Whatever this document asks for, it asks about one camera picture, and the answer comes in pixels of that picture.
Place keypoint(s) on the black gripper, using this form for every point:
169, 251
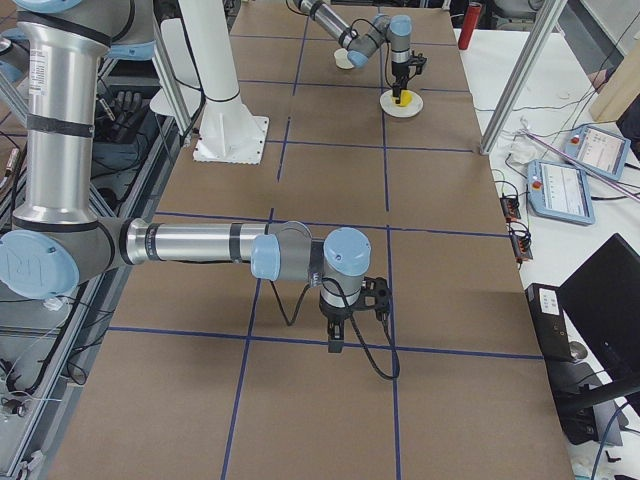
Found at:
335, 315
400, 72

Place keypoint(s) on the yellow lemon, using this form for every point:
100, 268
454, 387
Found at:
407, 98

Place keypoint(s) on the white plate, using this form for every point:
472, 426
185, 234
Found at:
388, 106

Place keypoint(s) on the white bowl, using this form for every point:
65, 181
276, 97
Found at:
341, 59

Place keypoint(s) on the red cylinder tube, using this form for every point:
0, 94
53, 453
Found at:
470, 22

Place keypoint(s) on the white crumpled cloth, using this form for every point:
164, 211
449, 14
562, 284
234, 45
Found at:
522, 150

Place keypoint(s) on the orange electronics board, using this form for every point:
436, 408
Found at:
510, 208

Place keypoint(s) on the near teach pendant tablet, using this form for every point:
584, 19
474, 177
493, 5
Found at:
559, 191

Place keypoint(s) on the teach pendant tablet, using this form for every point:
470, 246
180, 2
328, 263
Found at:
559, 191
599, 149

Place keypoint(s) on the far teach pendant tablet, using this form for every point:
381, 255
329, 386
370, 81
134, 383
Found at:
599, 149

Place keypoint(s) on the black mini computer box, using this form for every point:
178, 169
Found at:
582, 406

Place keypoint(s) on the black monitor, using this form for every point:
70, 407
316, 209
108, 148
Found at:
601, 299

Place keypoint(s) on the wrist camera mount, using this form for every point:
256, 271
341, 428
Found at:
375, 295
417, 63

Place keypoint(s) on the aluminium frame post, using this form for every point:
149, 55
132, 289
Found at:
537, 38

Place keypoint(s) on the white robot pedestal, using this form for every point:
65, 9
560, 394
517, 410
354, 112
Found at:
200, 54

